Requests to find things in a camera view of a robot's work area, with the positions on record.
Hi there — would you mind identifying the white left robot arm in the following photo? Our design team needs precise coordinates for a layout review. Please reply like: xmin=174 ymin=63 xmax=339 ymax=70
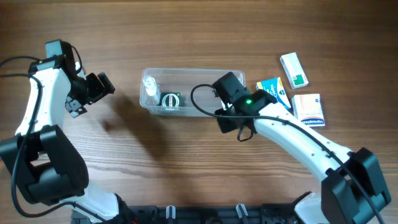
xmin=1 ymin=40 xmax=135 ymax=223

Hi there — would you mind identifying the white Hansaplast plaster box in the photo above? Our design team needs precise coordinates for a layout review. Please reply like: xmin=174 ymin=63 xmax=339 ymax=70
xmin=292 ymin=93 xmax=325 ymax=127

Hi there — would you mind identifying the green Zam-Buk ointment box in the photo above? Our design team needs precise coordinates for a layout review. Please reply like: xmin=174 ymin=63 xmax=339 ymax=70
xmin=160 ymin=92 xmax=183 ymax=109

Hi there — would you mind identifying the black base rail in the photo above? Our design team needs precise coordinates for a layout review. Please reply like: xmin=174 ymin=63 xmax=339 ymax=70
xmin=129 ymin=204 xmax=301 ymax=224

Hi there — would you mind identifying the clear plastic container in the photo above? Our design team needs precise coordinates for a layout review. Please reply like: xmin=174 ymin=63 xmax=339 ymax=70
xmin=139 ymin=68 xmax=229 ymax=116

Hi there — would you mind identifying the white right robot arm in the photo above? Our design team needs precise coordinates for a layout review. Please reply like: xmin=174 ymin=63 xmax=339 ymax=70
xmin=212 ymin=72 xmax=392 ymax=223

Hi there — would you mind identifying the white green medicine box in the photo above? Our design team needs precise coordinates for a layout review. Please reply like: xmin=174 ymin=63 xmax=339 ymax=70
xmin=280 ymin=52 xmax=309 ymax=89

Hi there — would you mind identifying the blue VapoDrops lozenge box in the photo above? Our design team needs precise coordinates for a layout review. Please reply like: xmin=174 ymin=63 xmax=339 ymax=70
xmin=256 ymin=77 xmax=292 ymax=110

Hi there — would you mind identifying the small clear white bottle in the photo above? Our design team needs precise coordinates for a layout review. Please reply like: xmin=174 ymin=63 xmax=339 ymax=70
xmin=142 ymin=75 xmax=161 ymax=105

